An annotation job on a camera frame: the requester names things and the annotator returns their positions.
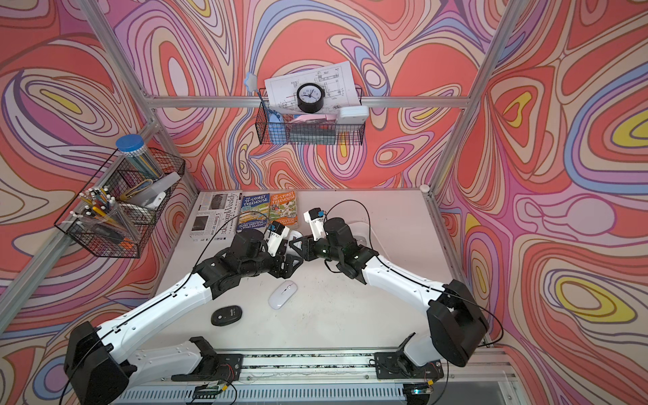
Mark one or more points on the white box in basket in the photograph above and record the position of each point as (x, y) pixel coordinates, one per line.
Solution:
(352, 115)

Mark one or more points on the black wire basket back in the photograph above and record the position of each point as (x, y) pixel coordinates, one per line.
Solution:
(274, 128)

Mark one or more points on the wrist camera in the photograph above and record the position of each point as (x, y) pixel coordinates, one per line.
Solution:
(277, 232)
(315, 218)

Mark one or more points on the white stapler in basket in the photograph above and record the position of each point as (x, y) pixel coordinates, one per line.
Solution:
(149, 194)

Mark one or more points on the orange 13-storey treehouse book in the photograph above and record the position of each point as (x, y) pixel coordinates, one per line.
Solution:
(283, 208)

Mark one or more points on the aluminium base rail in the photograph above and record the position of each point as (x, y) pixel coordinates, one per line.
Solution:
(344, 376)

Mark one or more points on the clear cup with pens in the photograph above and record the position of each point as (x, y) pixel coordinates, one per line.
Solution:
(100, 214)

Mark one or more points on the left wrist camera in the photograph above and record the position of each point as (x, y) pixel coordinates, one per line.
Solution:
(277, 232)

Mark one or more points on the black round mouse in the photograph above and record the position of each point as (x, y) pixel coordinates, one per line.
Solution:
(226, 316)

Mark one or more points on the black wire basket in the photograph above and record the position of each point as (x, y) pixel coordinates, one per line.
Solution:
(274, 128)
(119, 181)

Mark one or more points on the black round clock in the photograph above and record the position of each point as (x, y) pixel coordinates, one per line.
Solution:
(310, 98)

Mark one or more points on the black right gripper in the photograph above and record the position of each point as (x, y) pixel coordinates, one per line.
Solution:
(307, 245)

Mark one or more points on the white mouse on table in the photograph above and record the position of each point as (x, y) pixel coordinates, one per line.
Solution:
(282, 295)

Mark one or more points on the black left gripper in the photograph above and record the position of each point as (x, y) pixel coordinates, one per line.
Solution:
(287, 269)

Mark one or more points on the black wire basket left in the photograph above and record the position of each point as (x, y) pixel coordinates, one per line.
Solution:
(119, 181)

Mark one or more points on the blue 91-storey treehouse book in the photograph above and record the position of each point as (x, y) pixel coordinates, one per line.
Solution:
(254, 213)

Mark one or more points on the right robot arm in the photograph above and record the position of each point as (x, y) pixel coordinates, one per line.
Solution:
(457, 325)

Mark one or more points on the white paper sheet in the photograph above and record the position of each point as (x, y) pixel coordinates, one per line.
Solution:
(337, 80)

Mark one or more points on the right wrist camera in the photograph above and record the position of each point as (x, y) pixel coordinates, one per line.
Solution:
(315, 218)

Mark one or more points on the blue lid pencil jar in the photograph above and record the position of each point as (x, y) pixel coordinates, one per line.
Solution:
(133, 147)

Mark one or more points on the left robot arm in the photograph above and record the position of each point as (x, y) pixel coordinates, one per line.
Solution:
(96, 363)

